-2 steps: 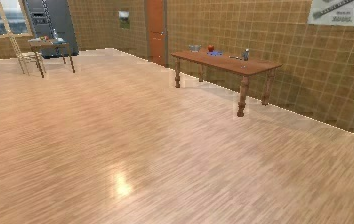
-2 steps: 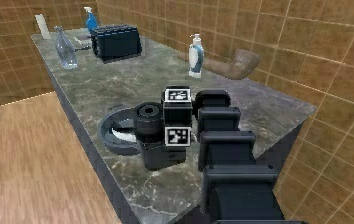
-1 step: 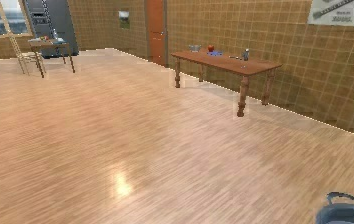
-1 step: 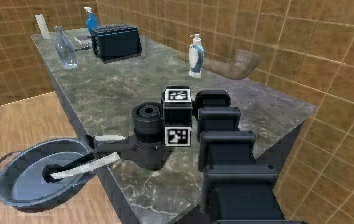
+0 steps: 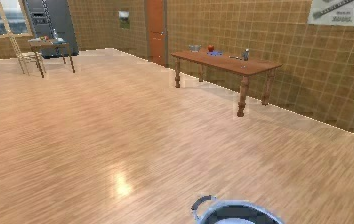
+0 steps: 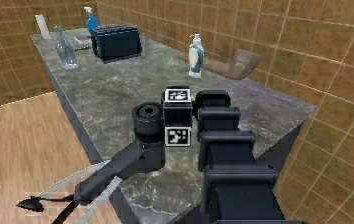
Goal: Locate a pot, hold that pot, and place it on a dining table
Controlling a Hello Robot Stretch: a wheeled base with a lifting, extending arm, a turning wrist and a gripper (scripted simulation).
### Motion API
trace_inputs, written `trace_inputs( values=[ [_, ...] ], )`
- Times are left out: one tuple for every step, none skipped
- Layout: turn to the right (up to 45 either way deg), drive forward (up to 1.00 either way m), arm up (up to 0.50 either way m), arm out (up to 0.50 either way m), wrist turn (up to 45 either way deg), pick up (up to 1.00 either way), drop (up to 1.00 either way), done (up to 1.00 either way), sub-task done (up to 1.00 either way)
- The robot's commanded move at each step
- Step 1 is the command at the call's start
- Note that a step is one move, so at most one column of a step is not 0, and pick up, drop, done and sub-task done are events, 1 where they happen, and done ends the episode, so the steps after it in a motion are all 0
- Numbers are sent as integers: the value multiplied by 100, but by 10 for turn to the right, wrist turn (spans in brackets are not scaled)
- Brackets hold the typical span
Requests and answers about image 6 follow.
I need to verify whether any grey marble kitchen counter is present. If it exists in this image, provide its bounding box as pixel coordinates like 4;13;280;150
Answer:
30;27;318;224

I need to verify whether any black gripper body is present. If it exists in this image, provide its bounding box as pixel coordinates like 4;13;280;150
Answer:
74;101;166;203

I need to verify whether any white soap dispenser bottle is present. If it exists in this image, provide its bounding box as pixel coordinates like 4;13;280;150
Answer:
188;33;206;79

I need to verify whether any grey knife black handle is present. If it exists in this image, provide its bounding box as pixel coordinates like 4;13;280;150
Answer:
72;35;93;53

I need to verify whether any white upright slab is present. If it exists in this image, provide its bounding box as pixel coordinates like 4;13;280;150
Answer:
34;14;52;41

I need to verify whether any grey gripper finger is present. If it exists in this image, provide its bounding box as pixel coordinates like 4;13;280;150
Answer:
51;176;124;224
16;159;112;213

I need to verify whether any clear glass bottle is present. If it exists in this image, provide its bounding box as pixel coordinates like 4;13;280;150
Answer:
53;25;79;70

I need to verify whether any black toaster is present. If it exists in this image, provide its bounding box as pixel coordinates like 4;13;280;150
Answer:
90;24;144;64

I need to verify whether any blue spray bottle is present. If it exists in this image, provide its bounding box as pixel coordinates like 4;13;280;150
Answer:
83;6;100;34

